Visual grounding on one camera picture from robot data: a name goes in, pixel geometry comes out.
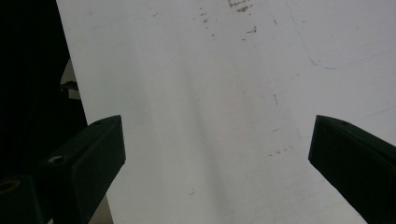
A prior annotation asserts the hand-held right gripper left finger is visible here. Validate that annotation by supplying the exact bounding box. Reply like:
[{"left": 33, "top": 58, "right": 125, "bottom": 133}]
[{"left": 37, "top": 114, "right": 127, "bottom": 224}]

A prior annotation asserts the white paper sheet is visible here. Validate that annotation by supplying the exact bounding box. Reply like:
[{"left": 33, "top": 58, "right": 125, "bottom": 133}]
[{"left": 55, "top": 0, "right": 396, "bottom": 224}]

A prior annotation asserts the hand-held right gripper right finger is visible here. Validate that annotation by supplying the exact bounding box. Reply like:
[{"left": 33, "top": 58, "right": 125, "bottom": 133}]
[{"left": 307, "top": 114, "right": 396, "bottom": 224}]

